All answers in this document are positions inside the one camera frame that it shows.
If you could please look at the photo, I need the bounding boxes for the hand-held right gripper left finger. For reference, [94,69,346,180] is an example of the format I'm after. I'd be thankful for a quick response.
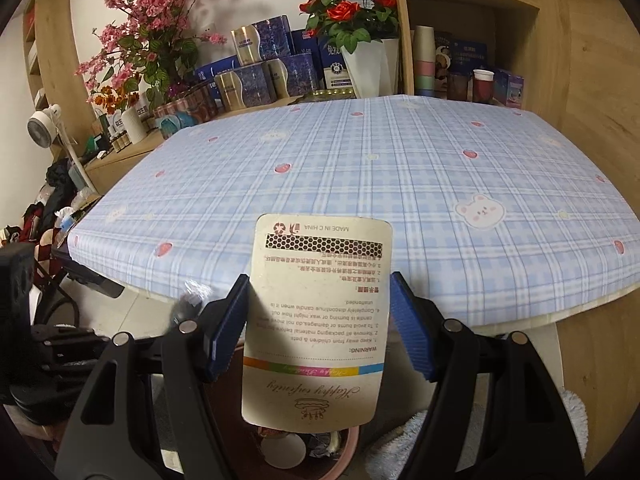
[55,273,251,480]

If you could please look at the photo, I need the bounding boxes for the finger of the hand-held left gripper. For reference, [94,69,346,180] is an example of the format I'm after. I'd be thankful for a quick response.
[169,297,204,334]

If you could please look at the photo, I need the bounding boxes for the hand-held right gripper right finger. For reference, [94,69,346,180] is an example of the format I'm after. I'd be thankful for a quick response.
[390,272,586,480]

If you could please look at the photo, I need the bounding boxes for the silver foil wrapper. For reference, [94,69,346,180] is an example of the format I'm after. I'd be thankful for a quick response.
[181,280,214,307]

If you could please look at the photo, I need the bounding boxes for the white printed card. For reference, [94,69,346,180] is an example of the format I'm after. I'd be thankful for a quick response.
[241,213,395,434]

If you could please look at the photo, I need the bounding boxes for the pink plastic bin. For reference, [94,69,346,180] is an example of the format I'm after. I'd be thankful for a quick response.
[205,345,359,480]

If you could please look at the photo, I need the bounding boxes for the blue plaid tablecloth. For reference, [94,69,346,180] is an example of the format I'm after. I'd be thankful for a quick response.
[66,94,640,331]

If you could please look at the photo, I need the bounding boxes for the pile of clothes and bags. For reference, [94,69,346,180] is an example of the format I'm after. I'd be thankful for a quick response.
[0,157,101,261]

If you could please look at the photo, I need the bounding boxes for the row of small brown bottles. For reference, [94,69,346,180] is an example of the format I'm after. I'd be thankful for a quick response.
[99,119,131,154]

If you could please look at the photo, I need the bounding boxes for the teal round tin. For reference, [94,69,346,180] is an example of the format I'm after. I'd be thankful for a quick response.
[157,112,196,136]

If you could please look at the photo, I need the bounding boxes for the white bottle vase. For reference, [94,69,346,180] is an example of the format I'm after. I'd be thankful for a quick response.
[120,104,149,144]

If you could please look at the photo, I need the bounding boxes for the floral patterned basket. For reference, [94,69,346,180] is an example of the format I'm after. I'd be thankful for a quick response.
[152,82,219,136]

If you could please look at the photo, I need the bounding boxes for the orange artificial flowers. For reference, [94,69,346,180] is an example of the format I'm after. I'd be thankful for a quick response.
[89,84,141,114]

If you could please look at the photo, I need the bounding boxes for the white standing fan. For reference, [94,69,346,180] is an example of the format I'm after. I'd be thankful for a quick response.
[26,104,101,198]

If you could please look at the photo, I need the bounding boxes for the gold and blue gift box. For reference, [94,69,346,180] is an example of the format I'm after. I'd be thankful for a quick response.
[215,65,274,111]
[267,53,319,100]
[230,15,295,66]

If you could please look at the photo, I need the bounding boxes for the flat blue box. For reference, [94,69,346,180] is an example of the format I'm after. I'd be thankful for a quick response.
[194,57,241,84]

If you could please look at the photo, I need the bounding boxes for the flat gold blister pack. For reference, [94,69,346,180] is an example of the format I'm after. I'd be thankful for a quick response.
[302,87,356,101]

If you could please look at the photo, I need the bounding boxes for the red cup with white lid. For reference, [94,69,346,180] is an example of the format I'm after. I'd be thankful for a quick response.
[472,68,496,106]

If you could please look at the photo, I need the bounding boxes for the purple box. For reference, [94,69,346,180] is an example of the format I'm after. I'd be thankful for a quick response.
[494,69,526,110]

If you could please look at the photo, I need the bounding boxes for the white flower pot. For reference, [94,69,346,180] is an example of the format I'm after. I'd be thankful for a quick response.
[340,37,401,99]

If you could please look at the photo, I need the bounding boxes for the stack of pastel paper cups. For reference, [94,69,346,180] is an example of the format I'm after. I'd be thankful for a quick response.
[412,24,439,99]

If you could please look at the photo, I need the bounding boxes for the blue white carton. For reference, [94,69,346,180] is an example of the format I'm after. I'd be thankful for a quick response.
[320,49,354,90]

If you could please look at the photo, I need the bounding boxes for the dark blue box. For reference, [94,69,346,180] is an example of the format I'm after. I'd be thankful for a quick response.
[434,32,489,96]

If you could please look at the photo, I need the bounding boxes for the small blue box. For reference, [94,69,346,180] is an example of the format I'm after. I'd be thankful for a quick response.
[292,28,321,56]

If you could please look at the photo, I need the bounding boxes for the pink blossom artificial plant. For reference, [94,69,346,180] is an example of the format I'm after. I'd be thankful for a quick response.
[75,0,229,106]

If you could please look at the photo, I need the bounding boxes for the red rose bouquet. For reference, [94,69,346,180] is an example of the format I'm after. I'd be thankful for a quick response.
[299,0,399,54]

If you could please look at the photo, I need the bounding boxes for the wooden wall shelf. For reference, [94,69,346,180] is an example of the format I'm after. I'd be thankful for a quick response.
[22,0,81,111]

